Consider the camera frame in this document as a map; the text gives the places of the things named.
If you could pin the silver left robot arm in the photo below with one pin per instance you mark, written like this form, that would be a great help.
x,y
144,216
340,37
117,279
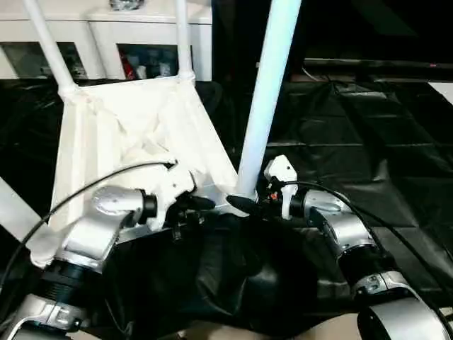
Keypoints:
x,y
99,226

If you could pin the black mat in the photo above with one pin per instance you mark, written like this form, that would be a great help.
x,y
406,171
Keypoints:
x,y
371,159

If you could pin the red bottle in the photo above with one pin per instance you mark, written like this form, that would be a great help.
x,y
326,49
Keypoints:
x,y
129,67

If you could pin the large black case yellow label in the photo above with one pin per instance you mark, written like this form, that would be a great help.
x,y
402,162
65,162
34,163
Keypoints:
x,y
237,35

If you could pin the grey metal bar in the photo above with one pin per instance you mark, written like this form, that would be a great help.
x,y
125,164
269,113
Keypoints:
x,y
371,63

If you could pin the white flat panel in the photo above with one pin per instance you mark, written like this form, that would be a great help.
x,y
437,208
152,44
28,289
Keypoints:
x,y
442,92

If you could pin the white cabinet with glass doors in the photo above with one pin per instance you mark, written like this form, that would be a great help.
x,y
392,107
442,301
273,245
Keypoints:
x,y
88,28

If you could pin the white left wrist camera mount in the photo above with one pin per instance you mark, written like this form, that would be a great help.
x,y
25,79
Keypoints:
x,y
173,184

